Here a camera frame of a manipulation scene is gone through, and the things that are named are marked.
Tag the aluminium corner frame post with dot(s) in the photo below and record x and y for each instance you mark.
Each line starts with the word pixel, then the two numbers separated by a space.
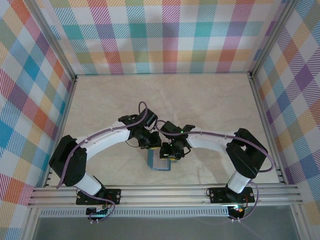
pixel 53 42
pixel 272 37

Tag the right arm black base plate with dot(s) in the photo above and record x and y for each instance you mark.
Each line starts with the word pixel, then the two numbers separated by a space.
pixel 217 196

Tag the left controller circuit board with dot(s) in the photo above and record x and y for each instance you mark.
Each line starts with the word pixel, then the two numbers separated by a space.
pixel 98 212

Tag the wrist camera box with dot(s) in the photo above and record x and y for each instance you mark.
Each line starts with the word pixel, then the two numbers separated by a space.
pixel 150 117
pixel 170 128

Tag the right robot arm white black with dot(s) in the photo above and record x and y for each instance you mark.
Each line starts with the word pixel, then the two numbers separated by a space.
pixel 250 165

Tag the aluminium mounting rail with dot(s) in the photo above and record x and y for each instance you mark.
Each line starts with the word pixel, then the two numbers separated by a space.
pixel 162 197

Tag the teal leather card holder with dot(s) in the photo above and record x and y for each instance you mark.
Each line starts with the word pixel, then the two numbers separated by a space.
pixel 150 160

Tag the aluminium frame leg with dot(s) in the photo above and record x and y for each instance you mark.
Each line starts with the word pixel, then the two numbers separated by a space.
pixel 29 225
pixel 300 225

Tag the controller circuit board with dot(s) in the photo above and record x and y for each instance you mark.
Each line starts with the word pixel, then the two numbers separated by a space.
pixel 238 211
pixel 98 212

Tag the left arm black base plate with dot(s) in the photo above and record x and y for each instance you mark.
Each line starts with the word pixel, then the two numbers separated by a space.
pixel 115 196

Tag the aluminium table side rail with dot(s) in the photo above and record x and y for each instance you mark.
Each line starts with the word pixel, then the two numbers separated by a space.
pixel 263 117
pixel 64 117

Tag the right controller circuit board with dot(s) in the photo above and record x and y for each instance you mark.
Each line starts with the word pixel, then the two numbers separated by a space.
pixel 238 211

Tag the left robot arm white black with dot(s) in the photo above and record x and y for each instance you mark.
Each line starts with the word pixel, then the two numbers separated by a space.
pixel 70 162

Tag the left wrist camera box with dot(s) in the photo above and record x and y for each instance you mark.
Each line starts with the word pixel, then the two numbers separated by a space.
pixel 150 117

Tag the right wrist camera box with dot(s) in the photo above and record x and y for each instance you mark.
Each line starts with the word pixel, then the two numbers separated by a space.
pixel 170 128

